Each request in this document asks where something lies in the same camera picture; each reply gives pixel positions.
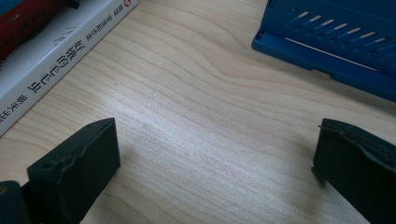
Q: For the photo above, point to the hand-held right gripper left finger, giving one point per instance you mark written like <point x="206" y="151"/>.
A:
<point x="77" y="161"/>

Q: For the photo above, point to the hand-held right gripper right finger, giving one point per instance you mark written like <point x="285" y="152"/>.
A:
<point x="358" y="168"/>

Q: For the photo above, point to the white book with green leaf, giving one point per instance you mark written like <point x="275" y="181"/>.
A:
<point x="46" y="71"/>

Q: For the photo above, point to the red picture book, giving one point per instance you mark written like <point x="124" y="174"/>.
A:
<point x="37" y="12"/>
<point x="9" y="45"/>

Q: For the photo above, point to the blue plastic file rack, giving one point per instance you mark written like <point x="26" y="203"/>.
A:
<point x="327" y="34"/>

